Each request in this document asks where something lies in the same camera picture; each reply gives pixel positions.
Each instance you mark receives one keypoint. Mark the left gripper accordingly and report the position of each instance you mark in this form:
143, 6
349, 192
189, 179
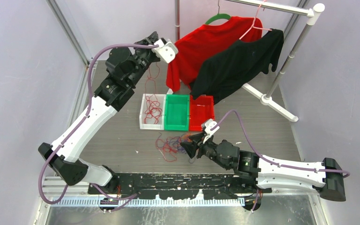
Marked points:
150, 40

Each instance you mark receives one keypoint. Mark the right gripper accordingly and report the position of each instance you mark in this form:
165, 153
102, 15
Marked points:
191, 147

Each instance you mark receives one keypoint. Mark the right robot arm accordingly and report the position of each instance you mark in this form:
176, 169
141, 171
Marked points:
325, 177

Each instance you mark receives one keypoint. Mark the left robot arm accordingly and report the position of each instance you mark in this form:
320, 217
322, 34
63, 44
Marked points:
125, 65

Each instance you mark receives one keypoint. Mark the green plastic bin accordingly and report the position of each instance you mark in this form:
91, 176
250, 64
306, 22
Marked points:
176, 112

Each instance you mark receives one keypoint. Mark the red plastic bin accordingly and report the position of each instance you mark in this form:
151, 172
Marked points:
201, 110

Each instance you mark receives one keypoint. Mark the red t-shirt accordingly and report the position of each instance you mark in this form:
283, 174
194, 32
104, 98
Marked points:
203, 43

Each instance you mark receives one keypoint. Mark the white plastic bin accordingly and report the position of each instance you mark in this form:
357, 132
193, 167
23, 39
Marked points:
152, 112

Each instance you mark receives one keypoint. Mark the green clothes hanger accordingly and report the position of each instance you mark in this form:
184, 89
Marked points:
218, 16

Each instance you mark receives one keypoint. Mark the black t-shirt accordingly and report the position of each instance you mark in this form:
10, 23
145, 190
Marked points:
224, 73

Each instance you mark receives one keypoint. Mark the pink clothes hanger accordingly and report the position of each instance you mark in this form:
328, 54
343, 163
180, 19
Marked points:
254, 21

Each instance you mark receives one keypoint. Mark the white clothes rack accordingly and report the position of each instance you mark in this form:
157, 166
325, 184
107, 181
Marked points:
312, 14

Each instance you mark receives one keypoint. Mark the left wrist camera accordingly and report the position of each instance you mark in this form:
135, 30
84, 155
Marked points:
166, 50

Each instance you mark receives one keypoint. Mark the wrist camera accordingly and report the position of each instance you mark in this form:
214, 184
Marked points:
166, 50
209, 127

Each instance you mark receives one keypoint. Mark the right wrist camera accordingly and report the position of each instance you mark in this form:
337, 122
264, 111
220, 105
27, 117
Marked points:
209, 127

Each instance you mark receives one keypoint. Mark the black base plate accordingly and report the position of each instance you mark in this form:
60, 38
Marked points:
178, 186

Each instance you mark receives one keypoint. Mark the white cable duct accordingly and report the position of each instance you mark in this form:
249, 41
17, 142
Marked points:
100, 201

